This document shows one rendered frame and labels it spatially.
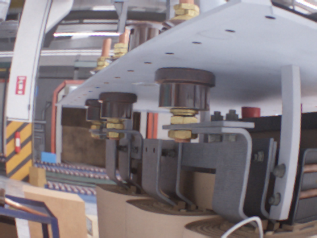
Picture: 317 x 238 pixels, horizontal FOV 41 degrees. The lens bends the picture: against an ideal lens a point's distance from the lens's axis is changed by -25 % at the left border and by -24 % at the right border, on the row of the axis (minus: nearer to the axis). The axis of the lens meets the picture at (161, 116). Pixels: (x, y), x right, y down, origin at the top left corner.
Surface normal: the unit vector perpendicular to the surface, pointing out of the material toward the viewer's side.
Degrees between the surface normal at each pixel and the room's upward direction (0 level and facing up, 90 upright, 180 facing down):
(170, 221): 90
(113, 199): 90
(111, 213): 90
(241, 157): 90
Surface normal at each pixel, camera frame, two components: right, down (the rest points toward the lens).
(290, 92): -0.95, -0.07
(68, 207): 0.29, -0.04
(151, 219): -0.74, -0.07
